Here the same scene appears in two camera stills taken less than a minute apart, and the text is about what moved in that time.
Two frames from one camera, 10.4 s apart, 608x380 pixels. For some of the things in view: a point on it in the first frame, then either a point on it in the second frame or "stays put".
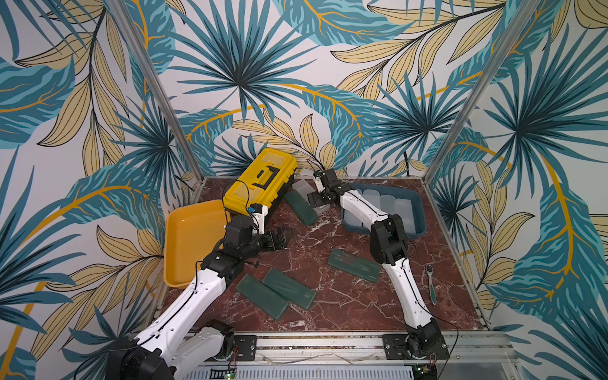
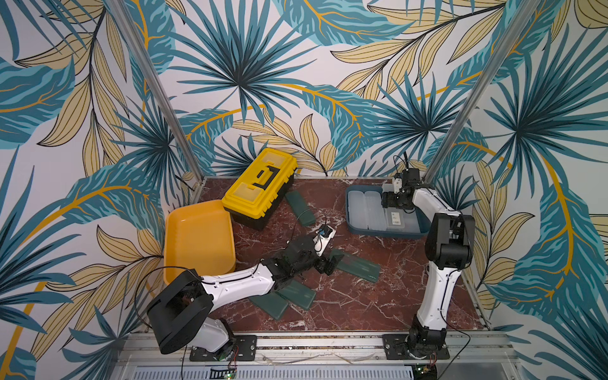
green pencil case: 289,288 stays put
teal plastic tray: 406,203 stays put
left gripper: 273,245 -> 323,267
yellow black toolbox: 263,184 stays put
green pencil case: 355,264 stays put
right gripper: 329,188 -> 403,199
